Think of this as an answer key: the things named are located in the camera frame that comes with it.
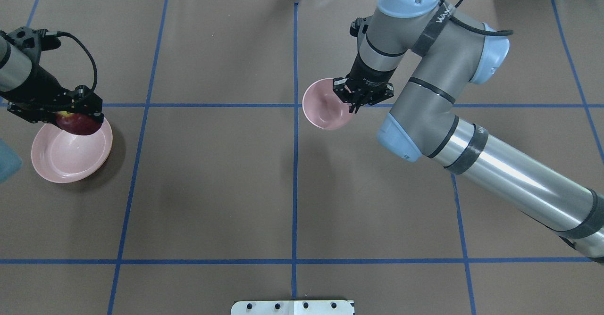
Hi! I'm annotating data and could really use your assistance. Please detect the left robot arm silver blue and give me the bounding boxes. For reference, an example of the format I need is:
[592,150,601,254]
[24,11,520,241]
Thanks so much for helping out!
[0,26,104,136]

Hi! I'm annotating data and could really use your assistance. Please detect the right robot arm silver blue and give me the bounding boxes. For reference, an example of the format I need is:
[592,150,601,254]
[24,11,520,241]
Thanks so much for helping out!
[332,0,603,264]

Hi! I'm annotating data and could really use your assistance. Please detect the white camera post with base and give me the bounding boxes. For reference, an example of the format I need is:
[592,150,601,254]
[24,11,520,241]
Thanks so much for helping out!
[230,299,356,315]

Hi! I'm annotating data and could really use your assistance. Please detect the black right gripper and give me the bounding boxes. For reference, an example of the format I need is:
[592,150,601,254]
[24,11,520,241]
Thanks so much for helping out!
[333,54,394,114]

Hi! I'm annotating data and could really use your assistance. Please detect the pink bowl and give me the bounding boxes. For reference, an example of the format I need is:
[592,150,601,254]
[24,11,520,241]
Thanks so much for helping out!
[302,78,354,130]

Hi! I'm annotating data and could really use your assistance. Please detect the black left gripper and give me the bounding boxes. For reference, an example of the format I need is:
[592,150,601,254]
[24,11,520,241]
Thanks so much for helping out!
[7,66,104,124]

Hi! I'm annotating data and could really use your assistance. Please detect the red apple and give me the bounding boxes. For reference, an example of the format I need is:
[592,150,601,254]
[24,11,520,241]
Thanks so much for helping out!
[55,111,102,136]

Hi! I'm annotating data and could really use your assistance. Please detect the pink plate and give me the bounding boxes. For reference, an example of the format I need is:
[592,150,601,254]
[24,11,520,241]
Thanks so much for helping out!
[31,119,114,183]

